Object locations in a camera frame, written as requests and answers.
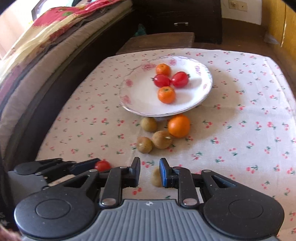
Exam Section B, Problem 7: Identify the beige wall socket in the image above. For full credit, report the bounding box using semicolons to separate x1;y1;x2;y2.
228;0;248;11

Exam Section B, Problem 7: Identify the yellow wooden wardrobe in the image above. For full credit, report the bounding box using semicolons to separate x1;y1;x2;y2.
268;0;296;77

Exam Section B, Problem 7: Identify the dark wooden stool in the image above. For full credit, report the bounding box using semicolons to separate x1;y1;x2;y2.
116;32;196;55

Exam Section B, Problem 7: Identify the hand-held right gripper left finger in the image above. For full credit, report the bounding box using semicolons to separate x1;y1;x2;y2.
58;157;141;208

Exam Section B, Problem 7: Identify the red yellow floral blanket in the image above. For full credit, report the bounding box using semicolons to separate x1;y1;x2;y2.
0;0;132;79

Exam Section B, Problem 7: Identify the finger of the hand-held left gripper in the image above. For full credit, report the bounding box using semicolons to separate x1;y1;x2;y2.
37;158;100;183

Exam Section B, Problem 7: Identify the white floral plate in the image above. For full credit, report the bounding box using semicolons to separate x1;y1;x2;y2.
119;56;213;117

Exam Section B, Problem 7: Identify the teal plastic bag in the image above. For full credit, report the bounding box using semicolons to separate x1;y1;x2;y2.
135;23;147;37

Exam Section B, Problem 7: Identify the dark wooden nightstand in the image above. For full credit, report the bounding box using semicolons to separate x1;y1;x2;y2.
134;0;222;44

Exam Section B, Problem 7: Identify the cherry print tablecloth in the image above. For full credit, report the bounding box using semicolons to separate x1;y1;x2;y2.
35;47;296;241

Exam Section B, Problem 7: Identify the red cherry tomato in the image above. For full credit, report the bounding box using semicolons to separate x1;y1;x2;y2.
171;71;190;88
94;160;111;172
153;74;172;88

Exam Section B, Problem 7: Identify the bed with colourful blanket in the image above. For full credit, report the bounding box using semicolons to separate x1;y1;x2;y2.
0;5;139;149

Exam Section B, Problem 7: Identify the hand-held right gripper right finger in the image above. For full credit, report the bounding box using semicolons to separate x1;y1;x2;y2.
159;158;238;208

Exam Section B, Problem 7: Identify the small orange mandarin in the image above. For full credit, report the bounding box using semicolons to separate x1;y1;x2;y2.
168;115;191;138
158;86;175;104
156;63;171;76

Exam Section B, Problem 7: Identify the dark wooden headboard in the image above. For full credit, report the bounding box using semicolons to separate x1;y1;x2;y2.
31;0;50;22

